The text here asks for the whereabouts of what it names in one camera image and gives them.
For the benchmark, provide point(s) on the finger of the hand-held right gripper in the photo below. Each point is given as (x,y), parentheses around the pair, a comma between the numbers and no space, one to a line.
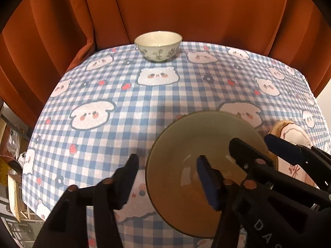
(245,155)
(287,147)

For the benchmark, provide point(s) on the yellow perforated object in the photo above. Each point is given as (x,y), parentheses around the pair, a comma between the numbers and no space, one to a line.
(3,171)

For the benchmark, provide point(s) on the cluttered shelf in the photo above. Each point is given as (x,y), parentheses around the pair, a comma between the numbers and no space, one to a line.
(13,165)

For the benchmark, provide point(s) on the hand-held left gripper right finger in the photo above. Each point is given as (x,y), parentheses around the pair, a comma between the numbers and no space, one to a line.
(208,183)

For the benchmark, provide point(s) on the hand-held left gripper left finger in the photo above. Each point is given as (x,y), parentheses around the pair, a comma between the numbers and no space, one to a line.
(126,180)

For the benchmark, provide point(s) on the orange curtain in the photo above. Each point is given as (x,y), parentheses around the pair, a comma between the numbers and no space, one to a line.
(181,5)

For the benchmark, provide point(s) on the blue checkered cartoon tablecloth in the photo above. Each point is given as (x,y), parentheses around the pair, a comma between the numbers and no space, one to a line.
(116,95)

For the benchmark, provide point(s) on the small pink scalloped plate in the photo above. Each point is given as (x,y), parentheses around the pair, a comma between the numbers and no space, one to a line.
(292,139)

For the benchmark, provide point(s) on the white bowl blue floral outside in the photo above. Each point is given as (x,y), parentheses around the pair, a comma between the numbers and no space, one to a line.
(181,160)
(157,44)

